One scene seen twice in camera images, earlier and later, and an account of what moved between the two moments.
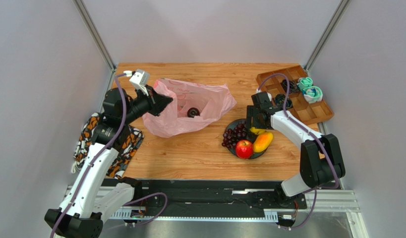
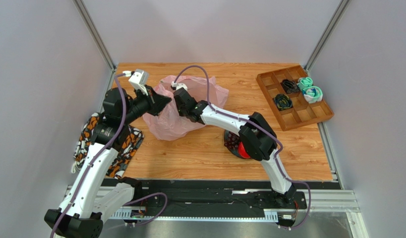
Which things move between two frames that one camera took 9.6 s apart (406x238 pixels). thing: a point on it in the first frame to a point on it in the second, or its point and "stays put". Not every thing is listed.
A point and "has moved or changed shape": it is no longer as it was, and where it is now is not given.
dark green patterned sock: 279,99 stays put
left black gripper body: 144,104 stays put
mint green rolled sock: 305,83 stays put
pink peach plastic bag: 194,104 has moved or changed shape
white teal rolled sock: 312,94 stays put
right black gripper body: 251,122 to 180,100
